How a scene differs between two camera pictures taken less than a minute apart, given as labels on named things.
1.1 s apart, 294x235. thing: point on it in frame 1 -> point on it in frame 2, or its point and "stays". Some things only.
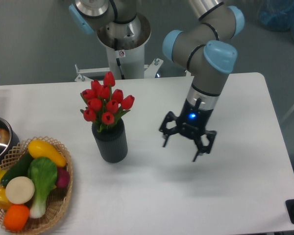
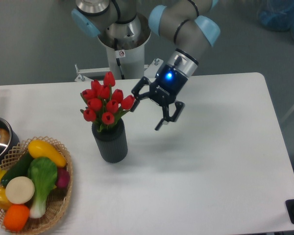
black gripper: [192, 121] -> [168, 83]
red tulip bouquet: [105, 105] stays
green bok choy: [43, 172] stays
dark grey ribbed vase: [111, 142] stays
